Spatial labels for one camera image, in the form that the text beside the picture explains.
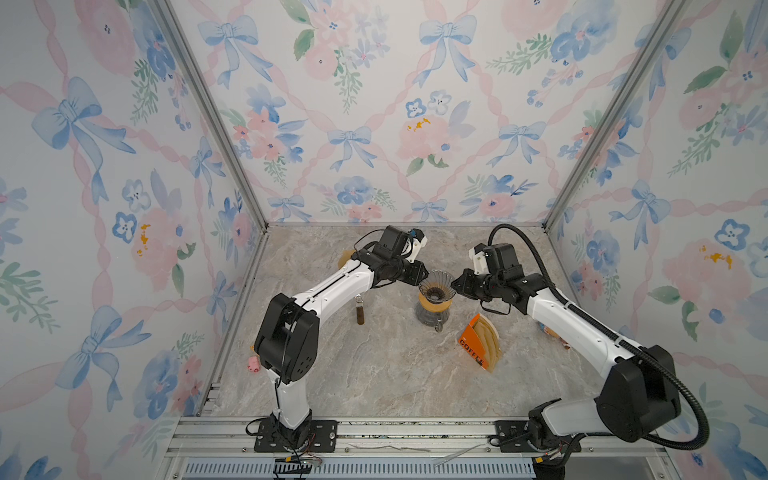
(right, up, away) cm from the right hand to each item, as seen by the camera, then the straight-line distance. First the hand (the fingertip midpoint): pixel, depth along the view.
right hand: (450, 282), depth 84 cm
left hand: (-6, +3, +1) cm, 7 cm away
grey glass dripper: (-3, -2, +4) cm, 5 cm away
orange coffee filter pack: (+8, -15, -2) cm, 17 cm away
